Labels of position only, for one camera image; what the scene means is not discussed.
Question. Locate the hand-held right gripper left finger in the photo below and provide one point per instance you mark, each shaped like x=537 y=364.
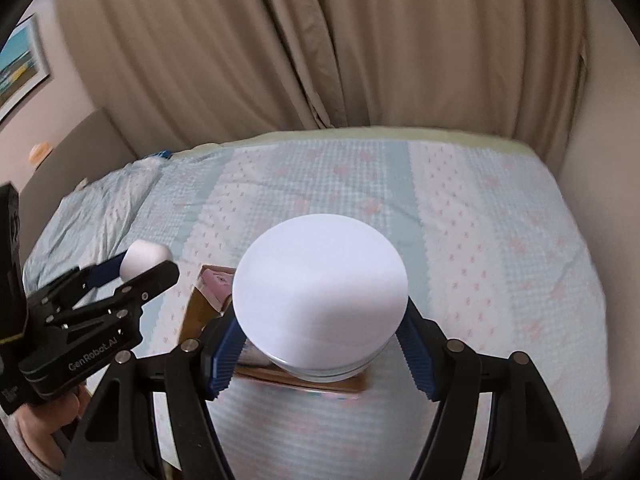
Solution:
x=225 y=360

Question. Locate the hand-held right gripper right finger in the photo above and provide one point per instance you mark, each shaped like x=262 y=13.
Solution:
x=417 y=355

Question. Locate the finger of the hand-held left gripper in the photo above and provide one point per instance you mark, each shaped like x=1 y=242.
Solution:
x=107 y=272
x=155 y=280

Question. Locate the white earbud case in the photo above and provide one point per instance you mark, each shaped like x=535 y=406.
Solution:
x=145 y=256

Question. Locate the cardboard box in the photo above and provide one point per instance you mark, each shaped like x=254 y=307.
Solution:
x=197 y=317

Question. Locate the glass jar with white lid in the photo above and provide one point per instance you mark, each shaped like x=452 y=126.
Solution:
x=320 y=280

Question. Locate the person's left hand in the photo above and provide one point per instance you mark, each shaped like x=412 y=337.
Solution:
x=45 y=425

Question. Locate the pink packet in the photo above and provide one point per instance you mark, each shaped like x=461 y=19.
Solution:
x=217 y=285

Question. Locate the grey headboard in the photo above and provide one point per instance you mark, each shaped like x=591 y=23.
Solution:
x=85 y=155

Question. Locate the teal cloth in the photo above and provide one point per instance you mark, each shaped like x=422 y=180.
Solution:
x=162 y=154

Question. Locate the small orange object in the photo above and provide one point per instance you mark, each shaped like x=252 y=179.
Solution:
x=40 y=153

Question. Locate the beige curtain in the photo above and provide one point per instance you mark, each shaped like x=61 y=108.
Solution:
x=300 y=35

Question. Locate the framed wall picture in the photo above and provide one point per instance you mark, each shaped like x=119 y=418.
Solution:
x=22 y=65

